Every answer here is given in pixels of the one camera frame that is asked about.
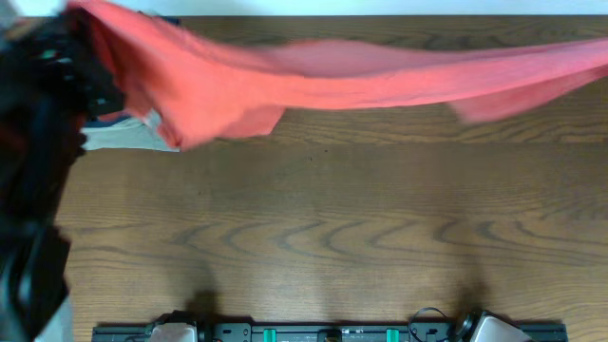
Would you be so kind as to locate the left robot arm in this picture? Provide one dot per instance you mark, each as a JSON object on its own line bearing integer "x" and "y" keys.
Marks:
{"x": 38, "y": 148}

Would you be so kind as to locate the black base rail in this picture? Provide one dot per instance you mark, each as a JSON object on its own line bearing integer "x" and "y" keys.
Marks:
{"x": 182, "y": 326}

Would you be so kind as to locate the red soccer t-shirt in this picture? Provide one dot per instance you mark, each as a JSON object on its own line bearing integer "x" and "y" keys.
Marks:
{"x": 205, "y": 90}

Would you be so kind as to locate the khaki folded garment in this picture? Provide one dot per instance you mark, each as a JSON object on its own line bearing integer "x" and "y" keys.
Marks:
{"x": 126, "y": 133}

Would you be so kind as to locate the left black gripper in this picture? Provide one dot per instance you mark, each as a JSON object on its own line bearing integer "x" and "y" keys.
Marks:
{"x": 83, "y": 74}

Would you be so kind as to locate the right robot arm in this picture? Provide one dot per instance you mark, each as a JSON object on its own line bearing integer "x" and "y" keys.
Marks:
{"x": 486, "y": 327}

